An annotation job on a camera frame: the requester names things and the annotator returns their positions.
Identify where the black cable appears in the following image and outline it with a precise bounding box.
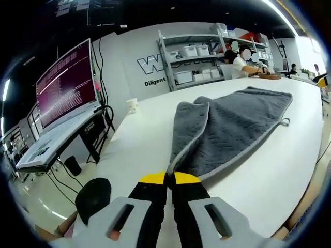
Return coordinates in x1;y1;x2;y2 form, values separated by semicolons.
91;38;116;134

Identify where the grey towel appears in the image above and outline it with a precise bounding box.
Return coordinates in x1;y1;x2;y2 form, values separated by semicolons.
167;86;294;181

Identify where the black boom stand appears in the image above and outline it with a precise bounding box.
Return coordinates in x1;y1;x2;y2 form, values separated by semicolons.
271;36;288;61

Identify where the group of white storage boxes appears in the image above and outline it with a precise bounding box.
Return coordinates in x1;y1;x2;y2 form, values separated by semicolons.
167;23;272;85

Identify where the black round stool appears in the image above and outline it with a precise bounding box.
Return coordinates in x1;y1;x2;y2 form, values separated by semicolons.
74;177;112;225

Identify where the white chair back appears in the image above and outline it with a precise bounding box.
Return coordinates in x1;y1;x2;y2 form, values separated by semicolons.
219;64;234;80

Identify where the black laptop stand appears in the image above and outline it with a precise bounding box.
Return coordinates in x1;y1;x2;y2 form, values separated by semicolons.
15;108;109;174

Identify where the white paper cup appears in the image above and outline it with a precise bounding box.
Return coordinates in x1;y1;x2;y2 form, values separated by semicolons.
126;98;139;114

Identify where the dark wall screen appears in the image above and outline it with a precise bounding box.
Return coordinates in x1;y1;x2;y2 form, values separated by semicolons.
53;0;122;26

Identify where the ceiling light strip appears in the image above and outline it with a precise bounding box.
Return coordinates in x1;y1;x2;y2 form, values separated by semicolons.
268;0;298;34

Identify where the grey metal shelf rack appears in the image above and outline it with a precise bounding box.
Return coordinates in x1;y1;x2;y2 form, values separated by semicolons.
156;22;275;91

